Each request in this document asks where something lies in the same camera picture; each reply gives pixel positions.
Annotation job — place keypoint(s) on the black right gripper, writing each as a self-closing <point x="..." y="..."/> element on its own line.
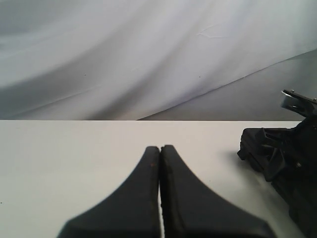
<point x="292" y="170"/>

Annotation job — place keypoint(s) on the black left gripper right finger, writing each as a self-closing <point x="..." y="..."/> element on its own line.
<point x="191" y="210"/>

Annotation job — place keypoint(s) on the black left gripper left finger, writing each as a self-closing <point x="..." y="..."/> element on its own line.
<point x="131" y="211"/>

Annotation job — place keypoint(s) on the white backdrop cloth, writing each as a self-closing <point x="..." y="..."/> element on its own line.
<point x="155" y="59"/>

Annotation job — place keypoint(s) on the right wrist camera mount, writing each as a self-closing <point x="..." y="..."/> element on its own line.
<point x="299" y="104"/>

